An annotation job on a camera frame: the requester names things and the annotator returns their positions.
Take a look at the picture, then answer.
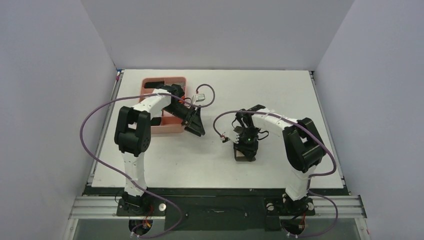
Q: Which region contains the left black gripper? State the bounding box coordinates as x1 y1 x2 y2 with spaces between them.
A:
163 103 205 137

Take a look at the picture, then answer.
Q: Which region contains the olive underwear beige waistband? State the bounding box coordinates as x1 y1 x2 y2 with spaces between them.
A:
233 144 257 162

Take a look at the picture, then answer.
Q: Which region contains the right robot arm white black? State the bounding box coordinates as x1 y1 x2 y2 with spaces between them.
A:
228 104 326 215

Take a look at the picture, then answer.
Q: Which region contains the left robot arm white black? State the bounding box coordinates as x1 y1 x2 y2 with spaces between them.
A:
114 84 205 215

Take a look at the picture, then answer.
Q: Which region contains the black rolled underwear bottom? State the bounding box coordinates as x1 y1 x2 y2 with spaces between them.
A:
150 117 162 127

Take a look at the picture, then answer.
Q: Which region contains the black rolled underwear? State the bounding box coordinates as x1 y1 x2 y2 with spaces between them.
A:
150 117 162 127
143 81 165 89

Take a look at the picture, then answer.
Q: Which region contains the black rolled underwear top left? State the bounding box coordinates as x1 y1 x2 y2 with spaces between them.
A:
143 81 165 89

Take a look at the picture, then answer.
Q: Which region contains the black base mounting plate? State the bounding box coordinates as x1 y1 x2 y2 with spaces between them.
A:
88 188 348 236

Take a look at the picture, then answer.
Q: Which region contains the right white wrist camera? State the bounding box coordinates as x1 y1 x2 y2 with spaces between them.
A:
220 126 243 144

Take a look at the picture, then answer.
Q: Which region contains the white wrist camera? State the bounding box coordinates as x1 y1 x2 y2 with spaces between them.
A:
192 93 206 104
220 126 243 144

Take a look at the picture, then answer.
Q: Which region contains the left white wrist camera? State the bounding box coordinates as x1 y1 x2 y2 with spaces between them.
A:
192 93 206 104

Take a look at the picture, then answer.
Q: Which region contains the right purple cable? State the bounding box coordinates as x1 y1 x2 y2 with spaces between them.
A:
212 110 339 239

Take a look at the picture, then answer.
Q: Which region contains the purple cable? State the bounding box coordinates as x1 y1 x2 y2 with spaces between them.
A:
212 110 339 239
79 83 217 240

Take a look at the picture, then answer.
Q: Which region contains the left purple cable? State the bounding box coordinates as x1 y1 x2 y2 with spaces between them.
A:
79 83 217 240

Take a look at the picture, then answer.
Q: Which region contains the aluminium frame rail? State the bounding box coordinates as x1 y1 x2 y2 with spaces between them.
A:
62 195 370 240

